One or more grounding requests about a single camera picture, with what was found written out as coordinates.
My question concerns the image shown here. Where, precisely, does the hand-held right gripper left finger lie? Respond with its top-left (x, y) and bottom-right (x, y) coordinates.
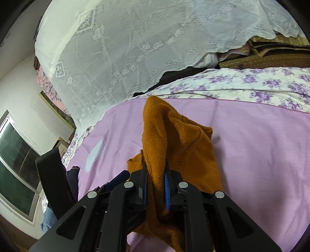
top-left (29, 165), bottom-right (149, 252)

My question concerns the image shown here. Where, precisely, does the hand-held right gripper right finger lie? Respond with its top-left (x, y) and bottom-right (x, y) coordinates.
top-left (164, 169), bottom-right (282, 252)

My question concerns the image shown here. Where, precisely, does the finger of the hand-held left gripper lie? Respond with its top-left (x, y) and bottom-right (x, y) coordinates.
top-left (93, 170), bottom-right (132, 195)

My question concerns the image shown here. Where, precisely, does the orange knitted sweater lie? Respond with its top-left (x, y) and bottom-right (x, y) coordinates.
top-left (127, 96), bottom-right (224, 252)

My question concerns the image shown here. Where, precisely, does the dark navy garment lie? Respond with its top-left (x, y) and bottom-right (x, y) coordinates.
top-left (66, 166), bottom-right (81, 203)

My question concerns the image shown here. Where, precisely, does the wooden furniture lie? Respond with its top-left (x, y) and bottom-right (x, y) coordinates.
top-left (52, 136), bottom-right (76, 157)

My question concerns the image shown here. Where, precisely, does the window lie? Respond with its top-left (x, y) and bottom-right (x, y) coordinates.
top-left (0, 110), bottom-right (43, 223)

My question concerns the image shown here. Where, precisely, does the blue denim cloth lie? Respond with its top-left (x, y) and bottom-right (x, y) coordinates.
top-left (40, 207), bottom-right (59, 234)

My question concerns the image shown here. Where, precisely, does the dark mottled board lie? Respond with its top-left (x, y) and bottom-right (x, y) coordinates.
top-left (39, 91), bottom-right (76, 130)

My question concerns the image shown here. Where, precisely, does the pink floral cloth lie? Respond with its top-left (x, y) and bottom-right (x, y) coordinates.
top-left (36, 65), bottom-right (71, 115)

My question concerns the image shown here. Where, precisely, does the lilac blanket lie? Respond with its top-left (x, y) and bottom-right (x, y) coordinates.
top-left (62, 97), bottom-right (310, 252)

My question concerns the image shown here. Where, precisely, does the dark brown cloth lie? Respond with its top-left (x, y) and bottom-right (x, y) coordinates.
top-left (133, 66), bottom-right (220, 98)

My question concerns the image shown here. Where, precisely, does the purple floral bedsheet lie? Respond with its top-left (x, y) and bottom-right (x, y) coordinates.
top-left (41, 66), bottom-right (310, 211)

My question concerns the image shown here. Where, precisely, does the white lace cover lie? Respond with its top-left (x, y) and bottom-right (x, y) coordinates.
top-left (34, 0), bottom-right (303, 129)

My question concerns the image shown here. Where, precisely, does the brown woven mat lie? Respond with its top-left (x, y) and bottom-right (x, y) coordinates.
top-left (218, 33), bottom-right (310, 70)

